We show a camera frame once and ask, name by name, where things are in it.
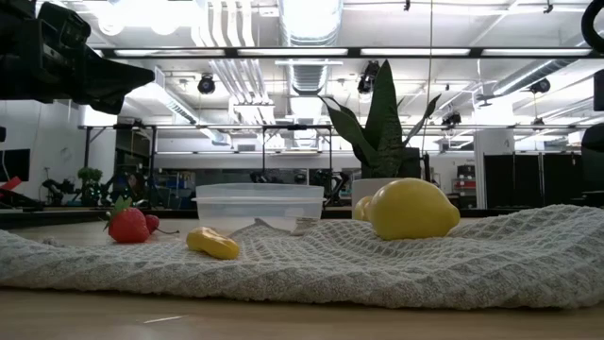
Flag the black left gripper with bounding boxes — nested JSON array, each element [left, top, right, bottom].
[[0, 18, 156, 116]]

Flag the red cherry with stem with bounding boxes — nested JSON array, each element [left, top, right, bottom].
[[143, 213, 180, 236]]

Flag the red toy strawberry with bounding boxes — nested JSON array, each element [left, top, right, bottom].
[[102, 195, 151, 245]]

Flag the small yellow lemon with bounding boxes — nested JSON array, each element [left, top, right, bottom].
[[352, 195, 375, 223]]

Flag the large yellow lemon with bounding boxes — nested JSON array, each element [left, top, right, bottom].
[[367, 178, 461, 241]]

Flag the clear plastic tupperware container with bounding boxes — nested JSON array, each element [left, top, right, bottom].
[[192, 182, 327, 233]]

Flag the small background green plant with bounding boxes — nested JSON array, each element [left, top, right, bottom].
[[77, 167, 104, 190]]

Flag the white plant pot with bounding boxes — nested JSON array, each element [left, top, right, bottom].
[[351, 177, 403, 221]]

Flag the green snake plant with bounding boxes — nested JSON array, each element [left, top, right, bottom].
[[318, 59, 443, 179]]

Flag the grey waffle weave towel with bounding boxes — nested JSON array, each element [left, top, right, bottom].
[[0, 203, 604, 311]]

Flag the shelf with red boxes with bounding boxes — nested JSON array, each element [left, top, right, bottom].
[[455, 163, 477, 209]]

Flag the white room column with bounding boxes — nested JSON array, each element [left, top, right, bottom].
[[474, 129, 515, 209]]

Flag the black room partition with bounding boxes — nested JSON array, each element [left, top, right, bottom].
[[483, 151, 582, 209]]

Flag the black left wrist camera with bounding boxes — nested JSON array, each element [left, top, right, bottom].
[[36, 2, 92, 48]]

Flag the black wall monitor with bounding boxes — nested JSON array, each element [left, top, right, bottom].
[[0, 148, 31, 183]]

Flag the background black workstation frame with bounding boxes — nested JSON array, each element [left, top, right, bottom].
[[77, 123, 334, 209]]

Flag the silver ceiling air duct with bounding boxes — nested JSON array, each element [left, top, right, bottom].
[[277, 0, 344, 95]]

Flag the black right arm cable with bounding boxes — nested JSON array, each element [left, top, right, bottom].
[[580, 0, 604, 53]]

